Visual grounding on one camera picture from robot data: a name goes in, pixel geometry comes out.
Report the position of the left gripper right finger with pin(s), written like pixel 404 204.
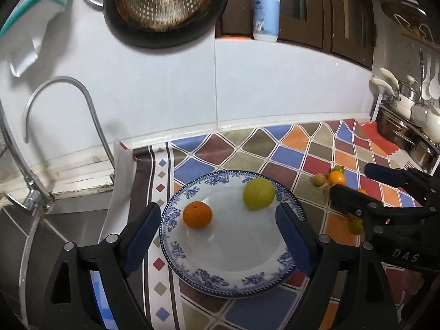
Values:
pixel 366 302

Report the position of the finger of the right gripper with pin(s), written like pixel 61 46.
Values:
pixel 349 201
pixel 389 176

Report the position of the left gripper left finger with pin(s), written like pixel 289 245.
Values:
pixel 70 301

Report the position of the round orange fruit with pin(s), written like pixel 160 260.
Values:
pixel 336 177

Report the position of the small orange tangerine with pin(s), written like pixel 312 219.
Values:
pixel 362 191

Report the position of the small green-yellow tomato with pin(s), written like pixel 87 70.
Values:
pixel 355 226

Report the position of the small green tomato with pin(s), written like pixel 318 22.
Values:
pixel 338 168

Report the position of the small beige fruit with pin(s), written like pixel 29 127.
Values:
pixel 319 180

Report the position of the stainless steel pot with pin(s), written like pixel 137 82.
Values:
pixel 408 137

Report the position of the red foam mat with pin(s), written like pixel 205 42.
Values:
pixel 379 144

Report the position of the colourful checkered table mat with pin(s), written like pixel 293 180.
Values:
pixel 288 154

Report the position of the stainless steel sink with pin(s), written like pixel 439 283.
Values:
pixel 30 246

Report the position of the yellow-green apple on plate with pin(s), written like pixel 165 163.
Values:
pixel 258 194

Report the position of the white plastic spoon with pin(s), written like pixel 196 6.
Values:
pixel 425 94
pixel 434 86

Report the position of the tall chrome sink faucet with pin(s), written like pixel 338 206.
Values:
pixel 38 195

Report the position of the blue white porcelain plate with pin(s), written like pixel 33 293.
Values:
pixel 241 252

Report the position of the small orange mandarin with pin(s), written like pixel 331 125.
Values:
pixel 197 215

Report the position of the curved chrome faucet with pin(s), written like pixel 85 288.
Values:
pixel 62 118

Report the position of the white blue pump bottle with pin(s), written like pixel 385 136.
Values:
pixel 266 20

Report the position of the black frying pan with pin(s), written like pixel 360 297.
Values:
pixel 131 35

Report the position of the perforated brass strainer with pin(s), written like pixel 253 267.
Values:
pixel 160 15

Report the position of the white pot handle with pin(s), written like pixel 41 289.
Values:
pixel 391 77
pixel 384 87

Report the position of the dark brown wooden window frame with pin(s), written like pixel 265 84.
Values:
pixel 341 27

